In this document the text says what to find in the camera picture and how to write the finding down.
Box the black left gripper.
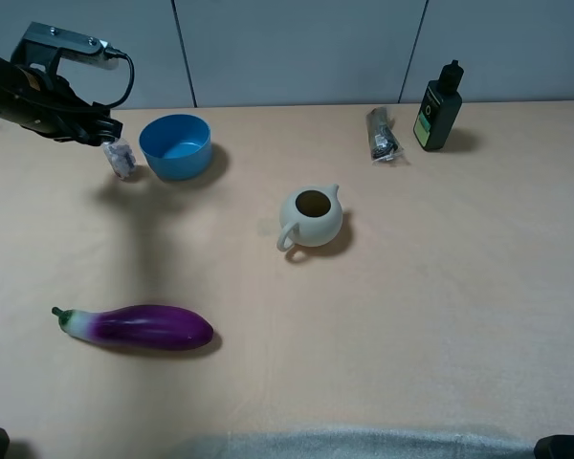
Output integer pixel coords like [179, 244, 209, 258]
[0, 57, 123, 146]

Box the blue plastic bowl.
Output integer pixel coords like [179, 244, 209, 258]
[139, 114, 213, 181]

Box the purple toy eggplant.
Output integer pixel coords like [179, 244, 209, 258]
[52, 305, 214, 351]

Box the beige ceramic teapot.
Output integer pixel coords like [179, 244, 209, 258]
[276, 184, 343, 252]

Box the clear snack wrapper packet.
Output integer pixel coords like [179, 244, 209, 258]
[365, 106, 403, 163]

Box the black bottle green label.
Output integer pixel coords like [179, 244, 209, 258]
[413, 59, 464, 151]

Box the black right base corner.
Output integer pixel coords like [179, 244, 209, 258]
[534, 434, 574, 459]

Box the black camera cable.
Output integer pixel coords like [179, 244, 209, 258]
[90, 47, 136, 111]

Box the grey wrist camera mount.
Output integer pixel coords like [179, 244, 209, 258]
[10, 22, 118, 76]

